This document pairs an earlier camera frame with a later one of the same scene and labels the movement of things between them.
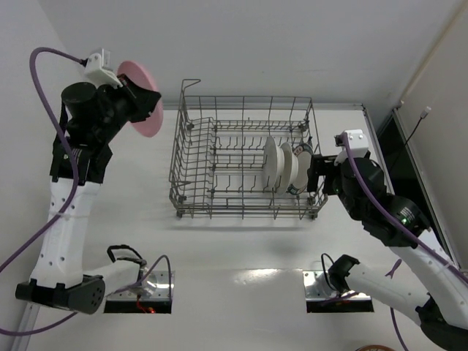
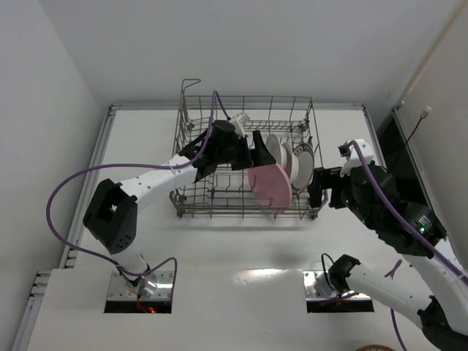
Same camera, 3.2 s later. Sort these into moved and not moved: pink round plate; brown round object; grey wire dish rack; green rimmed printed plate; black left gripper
Moved: pink round plate; black left gripper
Not moved: brown round object; grey wire dish rack; green rimmed printed plate
